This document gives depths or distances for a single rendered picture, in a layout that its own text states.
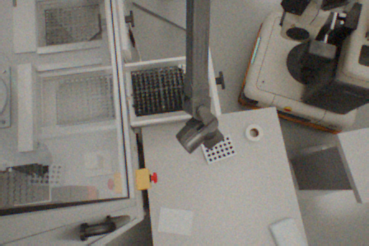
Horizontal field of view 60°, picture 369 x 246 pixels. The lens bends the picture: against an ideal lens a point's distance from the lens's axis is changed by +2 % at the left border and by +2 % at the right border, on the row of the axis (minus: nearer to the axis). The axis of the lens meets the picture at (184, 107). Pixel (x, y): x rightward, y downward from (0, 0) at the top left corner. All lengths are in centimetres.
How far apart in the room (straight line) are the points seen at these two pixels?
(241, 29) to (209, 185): 139
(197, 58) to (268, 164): 66
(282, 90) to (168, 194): 100
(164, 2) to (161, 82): 127
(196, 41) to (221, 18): 159
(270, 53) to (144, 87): 102
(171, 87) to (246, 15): 135
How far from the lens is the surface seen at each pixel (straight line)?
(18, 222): 37
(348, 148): 147
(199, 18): 83
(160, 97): 121
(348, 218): 229
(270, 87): 194
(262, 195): 133
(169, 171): 130
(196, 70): 84
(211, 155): 127
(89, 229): 53
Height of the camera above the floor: 205
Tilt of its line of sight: 75 degrees down
